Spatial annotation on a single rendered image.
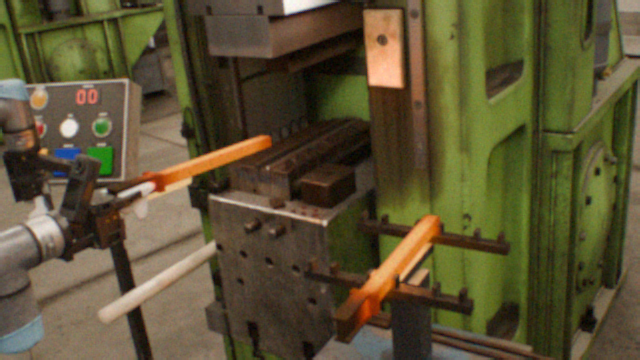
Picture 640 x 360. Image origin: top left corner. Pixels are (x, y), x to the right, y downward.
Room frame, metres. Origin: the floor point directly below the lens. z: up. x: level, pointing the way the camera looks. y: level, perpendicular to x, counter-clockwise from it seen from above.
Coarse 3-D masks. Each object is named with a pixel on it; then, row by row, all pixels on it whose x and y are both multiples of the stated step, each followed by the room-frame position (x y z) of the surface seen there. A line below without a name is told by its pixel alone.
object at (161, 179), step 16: (240, 144) 1.35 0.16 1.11; (256, 144) 1.36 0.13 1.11; (192, 160) 1.24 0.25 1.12; (208, 160) 1.24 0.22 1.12; (224, 160) 1.28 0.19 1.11; (144, 176) 1.14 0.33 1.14; (160, 176) 1.14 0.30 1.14; (176, 176) 1.18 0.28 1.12; (112, 192) 1.07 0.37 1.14; (160, 192) 1.13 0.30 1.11
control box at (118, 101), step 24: (48, 96) 1.79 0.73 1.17; (72, 96) 1.77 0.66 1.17; (96, 96) 1.75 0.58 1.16; (120, 96) 1.73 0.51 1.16; (48, 120) 1.75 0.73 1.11; (72, 120) 1.73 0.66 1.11; (96, 120) 1.71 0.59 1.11; (120, 120) 1.70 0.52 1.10; (48, 144) 1.72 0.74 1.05; (72, 144) 1.70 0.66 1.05; (96, 144) 1.68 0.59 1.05; (120, 144) 1.67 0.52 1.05; (120, 168) 1.63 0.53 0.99
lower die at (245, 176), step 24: (336, 120) 1.86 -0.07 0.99; (360, 120) 1.82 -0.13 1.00; (288, 144) 1.68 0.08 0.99; (312, 144) 1.63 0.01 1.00; (336, 144) 1.64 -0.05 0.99; (240, 168) 1.56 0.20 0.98; (288, 168) 1.49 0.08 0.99; (312, 168) 1.54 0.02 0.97; (264, 192) 1.52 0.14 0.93; (288, 192) 1.47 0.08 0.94
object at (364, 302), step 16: (432, 224) 1.14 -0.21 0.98; (416, 240) 1.08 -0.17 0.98; (400, 256) 1.02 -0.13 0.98; (384, 272) 0.97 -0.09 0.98; (400, 272) 1.00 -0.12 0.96; (368, 288) 0.93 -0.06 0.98; (384, 288) 0.94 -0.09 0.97; (352, 304) 0.87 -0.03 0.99; (368, 304) 0.90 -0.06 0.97; (336, 320) 0.84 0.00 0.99; (352, 320) 0.86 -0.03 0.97; (336, 336) 0.84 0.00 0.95; (352, 336) 0.84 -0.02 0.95
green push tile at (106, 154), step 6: (90, 150) 1.67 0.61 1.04; (96, 150) 1.67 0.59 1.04; (102, 150) 1.66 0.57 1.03; (108, 150) 1.66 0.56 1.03; (90, 156) 1.66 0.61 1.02; (96, 156) 1.66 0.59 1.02; (102, 156) 1.66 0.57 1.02; (108, 156) 1.65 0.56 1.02; (102, 162) 1.65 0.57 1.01; (108, 162) 1.64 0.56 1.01; (102, 168) 1.64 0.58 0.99; (108, 168) 1.64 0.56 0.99; (102, 174) 1.63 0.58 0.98; (108, 174) 1.63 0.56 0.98
